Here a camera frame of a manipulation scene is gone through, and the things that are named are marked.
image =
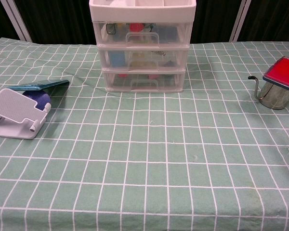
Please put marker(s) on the clear drawer with small toys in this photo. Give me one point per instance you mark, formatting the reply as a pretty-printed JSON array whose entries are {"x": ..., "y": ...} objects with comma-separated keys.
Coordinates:
[{"x": 101, "y": 40}]

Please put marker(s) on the black round object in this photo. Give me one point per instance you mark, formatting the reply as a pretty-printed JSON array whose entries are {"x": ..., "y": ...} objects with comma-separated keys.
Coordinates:
[{"x": 147, "y": 27}]

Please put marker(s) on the clear drawer with red items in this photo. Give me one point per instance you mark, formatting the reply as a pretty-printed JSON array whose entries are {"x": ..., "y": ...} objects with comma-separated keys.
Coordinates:
[{"x": 173, "y": 83}]

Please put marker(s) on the blue-grey rectangular block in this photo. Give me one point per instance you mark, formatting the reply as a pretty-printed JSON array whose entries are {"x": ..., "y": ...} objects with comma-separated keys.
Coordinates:
[{"x": 117, "y": 59}]

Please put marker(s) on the clear drawer with blue item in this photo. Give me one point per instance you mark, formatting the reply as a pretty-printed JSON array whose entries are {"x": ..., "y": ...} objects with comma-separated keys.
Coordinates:
[{"x": 175, "y": 57}]

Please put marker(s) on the white plastic drawer cabinet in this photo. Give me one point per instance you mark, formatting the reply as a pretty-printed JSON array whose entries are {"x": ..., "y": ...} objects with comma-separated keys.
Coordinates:
[{"x": 142, "y": 14}]

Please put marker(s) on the green checked tablecloth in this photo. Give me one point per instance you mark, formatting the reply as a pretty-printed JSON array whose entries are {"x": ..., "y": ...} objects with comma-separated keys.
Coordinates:
[{"x": 144, "y": 168}]

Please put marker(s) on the red plastic toy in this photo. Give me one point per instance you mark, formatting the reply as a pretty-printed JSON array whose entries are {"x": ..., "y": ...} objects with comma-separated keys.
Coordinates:
[{"x": 135, "y": 27}]

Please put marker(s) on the dark blue ball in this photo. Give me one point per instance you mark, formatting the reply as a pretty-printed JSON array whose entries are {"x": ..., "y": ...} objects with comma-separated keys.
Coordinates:
[{"x": 42, "y": 98}]

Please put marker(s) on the teal smartphone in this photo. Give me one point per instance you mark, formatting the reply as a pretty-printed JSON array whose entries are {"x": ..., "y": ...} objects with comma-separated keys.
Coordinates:
[{"x": 43, "y": 84}]

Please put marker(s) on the white folding phone stand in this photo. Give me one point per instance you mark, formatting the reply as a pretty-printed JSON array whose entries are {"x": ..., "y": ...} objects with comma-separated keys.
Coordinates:
[{"x": 14, "y": 106}]

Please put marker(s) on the steel cup with spout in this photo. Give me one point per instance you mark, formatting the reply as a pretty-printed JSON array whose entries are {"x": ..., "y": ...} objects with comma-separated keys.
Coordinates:
[{"x": 275, "y": 96}]

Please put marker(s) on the red pad with blue rim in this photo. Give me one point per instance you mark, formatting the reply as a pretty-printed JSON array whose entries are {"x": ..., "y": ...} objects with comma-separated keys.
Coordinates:
[{"x": 284, "y": 69}]

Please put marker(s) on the white frame post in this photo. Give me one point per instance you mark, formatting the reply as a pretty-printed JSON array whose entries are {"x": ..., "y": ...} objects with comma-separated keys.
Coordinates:
[
  {"x": 238, "y": 21},
  {"x": 17, "y": 21}
]

